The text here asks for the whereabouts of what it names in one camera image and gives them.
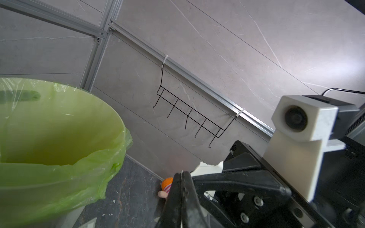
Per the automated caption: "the white paper receipt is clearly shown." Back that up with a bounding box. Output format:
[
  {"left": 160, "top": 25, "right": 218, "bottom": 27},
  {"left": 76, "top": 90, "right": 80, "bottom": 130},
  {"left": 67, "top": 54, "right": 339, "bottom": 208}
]
[{"left": 191, "top": 161, "right": 223, "bottom": 177}]

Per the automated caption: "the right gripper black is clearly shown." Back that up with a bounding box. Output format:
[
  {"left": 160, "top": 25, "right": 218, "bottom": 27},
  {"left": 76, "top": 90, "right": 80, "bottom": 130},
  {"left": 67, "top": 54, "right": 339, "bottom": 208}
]
[{"left": 191, "top": 140, "right": 365, "bottom": 228}]

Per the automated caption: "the green trash bag liner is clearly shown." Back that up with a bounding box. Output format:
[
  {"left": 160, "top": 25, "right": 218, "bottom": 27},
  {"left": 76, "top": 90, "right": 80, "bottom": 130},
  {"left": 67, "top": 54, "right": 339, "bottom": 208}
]
[{"left": 1, "top": 78, "right": 133, "bottom": 228}]

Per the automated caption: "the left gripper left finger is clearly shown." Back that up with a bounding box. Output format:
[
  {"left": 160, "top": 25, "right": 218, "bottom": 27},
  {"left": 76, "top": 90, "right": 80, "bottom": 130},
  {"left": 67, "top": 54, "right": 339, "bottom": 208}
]
[{"left": 155, "top": 173, "right": 182, "bottom": 228}]

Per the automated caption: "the plush doll orange hat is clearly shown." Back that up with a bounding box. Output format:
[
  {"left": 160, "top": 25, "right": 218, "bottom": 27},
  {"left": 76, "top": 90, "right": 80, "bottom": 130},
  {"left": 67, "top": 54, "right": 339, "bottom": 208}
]
[{"left": 158, "top": 177, "right": 173, "bottom": 199}]

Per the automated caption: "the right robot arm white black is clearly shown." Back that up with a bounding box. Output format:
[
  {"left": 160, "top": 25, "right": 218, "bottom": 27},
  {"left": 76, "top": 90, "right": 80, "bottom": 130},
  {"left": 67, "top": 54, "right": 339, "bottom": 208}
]
[{"left": 193, "top": 95, "right": 365, "bottom": 228}]

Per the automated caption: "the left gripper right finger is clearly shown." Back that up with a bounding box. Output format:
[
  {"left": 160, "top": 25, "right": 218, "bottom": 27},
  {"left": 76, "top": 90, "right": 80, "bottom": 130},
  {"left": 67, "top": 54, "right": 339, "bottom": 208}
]
[{"left": 181, "top": 171, "right": 209, "bottom": 228}]

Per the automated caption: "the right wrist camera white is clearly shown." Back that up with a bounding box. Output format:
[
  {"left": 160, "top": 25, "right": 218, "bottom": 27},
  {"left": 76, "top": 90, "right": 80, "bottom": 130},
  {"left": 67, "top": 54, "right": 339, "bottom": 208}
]
[{"left": 263, "top": 95, "right": 360, "bottom": 202}]

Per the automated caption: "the black wire hook rack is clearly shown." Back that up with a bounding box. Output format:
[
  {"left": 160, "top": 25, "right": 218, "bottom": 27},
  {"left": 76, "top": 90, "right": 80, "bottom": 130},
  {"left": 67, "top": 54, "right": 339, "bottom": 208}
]
[{"left": 153, "top": 63, "right": 240, "bottom": 149}]

